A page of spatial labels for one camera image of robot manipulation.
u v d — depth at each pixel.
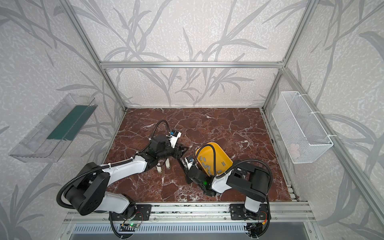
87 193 0.43
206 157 0.93
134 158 0.59
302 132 0.62
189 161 0.76
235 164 0.50
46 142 0.64
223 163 0.90
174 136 0.76
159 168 0.84
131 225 0.71
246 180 0.48
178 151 0.76
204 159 0.93
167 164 0.86
